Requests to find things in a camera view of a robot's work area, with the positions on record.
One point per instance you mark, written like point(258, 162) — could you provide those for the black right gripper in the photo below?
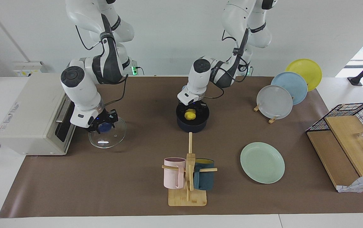
point(97, 120)

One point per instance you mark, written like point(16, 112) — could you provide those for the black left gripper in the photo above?
point(194, 106)

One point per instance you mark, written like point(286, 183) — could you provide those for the yellow potato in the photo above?
point(190, 115)

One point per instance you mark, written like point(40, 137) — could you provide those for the glass lid blue knob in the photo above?
point(113, 137)

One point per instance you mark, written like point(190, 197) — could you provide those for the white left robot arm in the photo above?
point(200, 79)

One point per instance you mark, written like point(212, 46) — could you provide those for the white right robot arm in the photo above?
point(80, 88)

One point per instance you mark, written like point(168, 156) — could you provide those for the wooden plate rack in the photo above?
point(273, 119)

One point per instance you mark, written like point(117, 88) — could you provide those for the grey plate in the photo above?
point(275, 102)

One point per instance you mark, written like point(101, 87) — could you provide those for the light green plate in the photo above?
point(262, 163)

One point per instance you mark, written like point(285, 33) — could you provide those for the light blue plate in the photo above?
point(292, 82)

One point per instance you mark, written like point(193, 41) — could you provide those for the yellow plate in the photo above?
point(308, 68)

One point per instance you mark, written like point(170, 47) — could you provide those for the brown table mat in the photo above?
point(105, 177)

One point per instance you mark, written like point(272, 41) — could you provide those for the pink mug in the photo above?
point(172, 177)

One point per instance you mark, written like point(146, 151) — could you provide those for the dark teal mug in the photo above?
point(204, 180)

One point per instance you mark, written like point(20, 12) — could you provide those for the beige toaster oven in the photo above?
point(29, 110)

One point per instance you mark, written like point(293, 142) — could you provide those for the wooden mug tree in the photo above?
point(187, 199)

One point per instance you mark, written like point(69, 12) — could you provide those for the white patterned cloth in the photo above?
point(362, 185)

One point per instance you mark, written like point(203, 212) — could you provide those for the white wall socket box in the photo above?
point(29, 69)

